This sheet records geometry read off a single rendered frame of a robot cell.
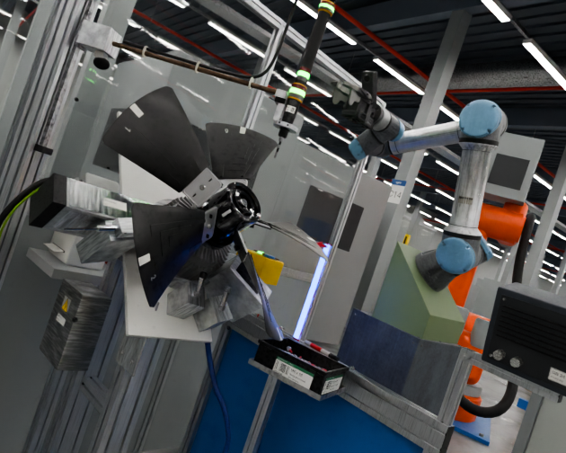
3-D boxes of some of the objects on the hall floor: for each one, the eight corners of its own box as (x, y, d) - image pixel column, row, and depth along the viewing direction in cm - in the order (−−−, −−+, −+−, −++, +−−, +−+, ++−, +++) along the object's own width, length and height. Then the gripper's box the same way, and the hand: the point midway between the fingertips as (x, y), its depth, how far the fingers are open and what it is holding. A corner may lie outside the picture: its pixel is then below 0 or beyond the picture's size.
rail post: (154, 519, 184) (223, 323, 184) (163, 518, 186) (230, 324, 187) (160, 527, 181) (229, 326, 181) (169, 524, 184) (237, 327, 184)
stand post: (7, 553, 147) (132, 190, 147) (38, 546, 153) (157, 198, 154) (11, 563, 144) (139, 192, 144) (42, 555, 150) (164, 200, 150)
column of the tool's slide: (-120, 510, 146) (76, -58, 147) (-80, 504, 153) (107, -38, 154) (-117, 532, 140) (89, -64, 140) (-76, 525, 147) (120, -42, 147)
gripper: (383, 131, 157) (345, 103, 142) (355, 128, 165) (315, 102, 150) (391, 105, 157) (354, 75, 142) (363, 103, 165) (324, 75, 150)
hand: (340, 82), depth 147 cm, fingers open, 4 cm apart
